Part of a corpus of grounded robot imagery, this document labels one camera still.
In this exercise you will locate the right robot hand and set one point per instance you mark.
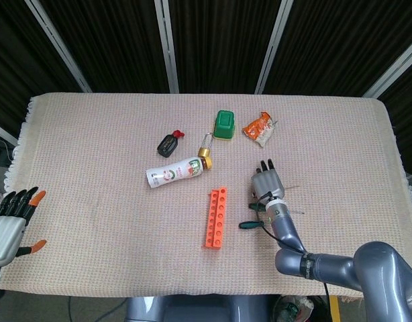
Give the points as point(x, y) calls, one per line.
point(268, 182)

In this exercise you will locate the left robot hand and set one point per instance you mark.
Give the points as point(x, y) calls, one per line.
point(4, 234)

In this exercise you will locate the black silver precision screwdriver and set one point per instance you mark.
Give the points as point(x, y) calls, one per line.
point(293, 187)

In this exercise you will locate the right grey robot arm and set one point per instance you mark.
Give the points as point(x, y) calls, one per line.
point(377, 265)

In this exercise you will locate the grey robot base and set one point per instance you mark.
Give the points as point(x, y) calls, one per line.
point(199, 308)

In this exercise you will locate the green black screwdriver long shaft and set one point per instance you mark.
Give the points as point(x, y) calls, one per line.
point(256, 207)

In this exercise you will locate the green black screwdriver short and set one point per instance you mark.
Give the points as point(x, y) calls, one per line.
point(248, 224)

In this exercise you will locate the orange plastic bit holder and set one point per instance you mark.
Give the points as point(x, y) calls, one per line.
point(216, 219)

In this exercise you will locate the orange white snack packet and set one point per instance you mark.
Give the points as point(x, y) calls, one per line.
point(259, 129)

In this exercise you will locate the brass padlock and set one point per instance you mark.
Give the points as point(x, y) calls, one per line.
point(205, 151)

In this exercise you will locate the green plastic cup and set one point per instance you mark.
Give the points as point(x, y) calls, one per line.
point(224, 125)

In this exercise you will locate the beige woven tablecloth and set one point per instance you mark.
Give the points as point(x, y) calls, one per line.
point(92, 201)

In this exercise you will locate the white bottle gold cap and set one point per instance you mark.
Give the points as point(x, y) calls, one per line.
point(174, 172)

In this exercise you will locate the black bottle red cap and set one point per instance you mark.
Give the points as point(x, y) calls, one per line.
point(168, 145)

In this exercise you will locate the crumpled bag under table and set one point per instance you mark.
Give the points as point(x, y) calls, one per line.
point(293, 310)

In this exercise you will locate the yellow table leg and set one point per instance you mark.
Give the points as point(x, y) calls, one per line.
point(334, 308)

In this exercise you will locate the aluminium partition post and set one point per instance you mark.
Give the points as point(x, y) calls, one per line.
point(58, 45)
point(3, 132)
point(394, 68)
point(273, 47)
point(167, 47)

